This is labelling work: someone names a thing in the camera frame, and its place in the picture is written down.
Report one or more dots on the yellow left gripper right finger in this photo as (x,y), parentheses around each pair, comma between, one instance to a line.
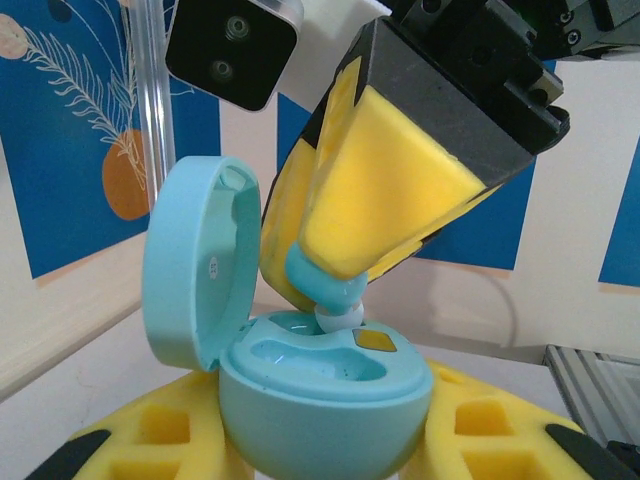
(442,450)

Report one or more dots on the aluminium frame post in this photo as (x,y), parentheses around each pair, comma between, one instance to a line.
(150,100)

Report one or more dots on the teal earbud charging case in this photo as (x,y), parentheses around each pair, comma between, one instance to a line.
(320,430)

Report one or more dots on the aluminium table side rail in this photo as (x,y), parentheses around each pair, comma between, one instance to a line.
(590,385)

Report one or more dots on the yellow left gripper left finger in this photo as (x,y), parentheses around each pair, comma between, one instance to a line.
(125,425)

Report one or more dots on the teal earbud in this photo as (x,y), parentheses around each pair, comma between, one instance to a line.
(312,285)

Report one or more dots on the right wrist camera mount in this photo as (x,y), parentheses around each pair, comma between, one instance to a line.
(330,40)

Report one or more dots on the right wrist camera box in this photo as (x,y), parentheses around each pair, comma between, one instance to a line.
(235,50)

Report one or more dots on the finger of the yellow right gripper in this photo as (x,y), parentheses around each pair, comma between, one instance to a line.
(390,190)
(285,210)

